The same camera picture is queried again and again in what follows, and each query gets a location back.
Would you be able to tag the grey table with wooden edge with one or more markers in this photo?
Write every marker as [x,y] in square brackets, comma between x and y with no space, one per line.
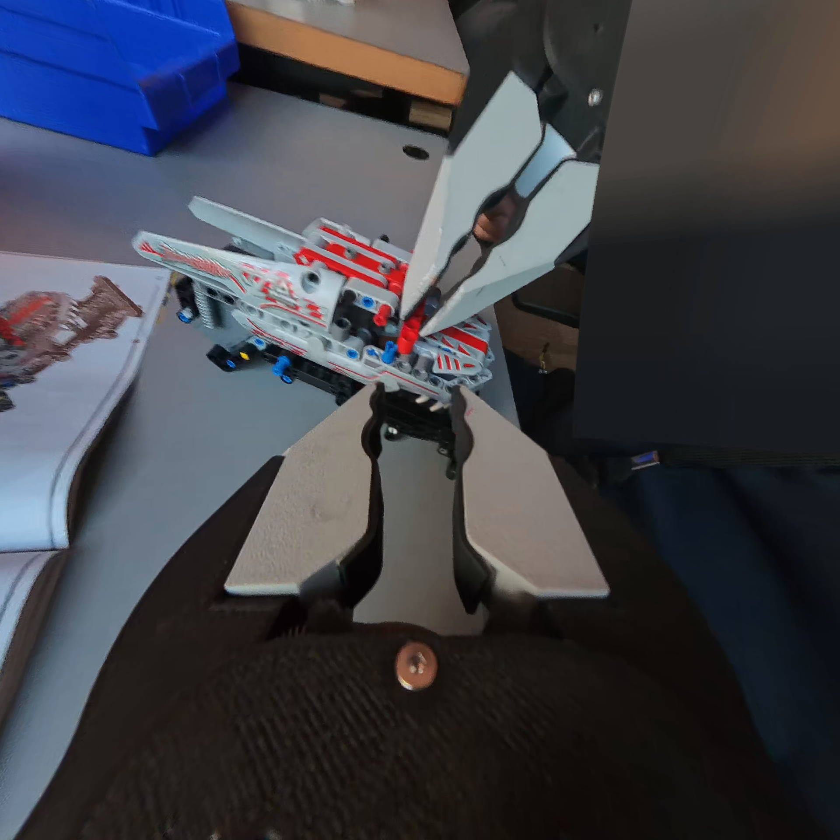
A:
[354,39]

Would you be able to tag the black chair frame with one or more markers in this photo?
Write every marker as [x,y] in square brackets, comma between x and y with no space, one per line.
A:
[544,308]

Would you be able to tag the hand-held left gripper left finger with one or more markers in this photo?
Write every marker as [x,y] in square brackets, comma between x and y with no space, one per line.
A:
[315,518]

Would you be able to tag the small red lego connector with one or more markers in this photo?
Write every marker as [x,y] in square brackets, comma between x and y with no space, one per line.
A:
[408,336]

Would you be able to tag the grey and red lego truck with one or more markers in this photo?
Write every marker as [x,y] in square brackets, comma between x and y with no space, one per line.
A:
[289,295]

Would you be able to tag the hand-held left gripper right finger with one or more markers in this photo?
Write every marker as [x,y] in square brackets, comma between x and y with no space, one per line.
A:
[525,518]

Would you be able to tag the small brass clip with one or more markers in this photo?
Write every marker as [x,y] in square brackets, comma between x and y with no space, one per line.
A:
[543,359]

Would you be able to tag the open lego instruction booklet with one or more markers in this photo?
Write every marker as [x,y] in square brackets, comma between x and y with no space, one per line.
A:
[59,394]

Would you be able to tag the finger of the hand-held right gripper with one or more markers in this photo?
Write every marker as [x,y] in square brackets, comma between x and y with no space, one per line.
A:
[479,151]
[544,236]

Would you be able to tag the blue plastic bin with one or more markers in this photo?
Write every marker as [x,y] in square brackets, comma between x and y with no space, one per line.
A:
[111,65]

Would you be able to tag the person's right hand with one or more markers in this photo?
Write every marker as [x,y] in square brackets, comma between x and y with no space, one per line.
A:
[492,220]

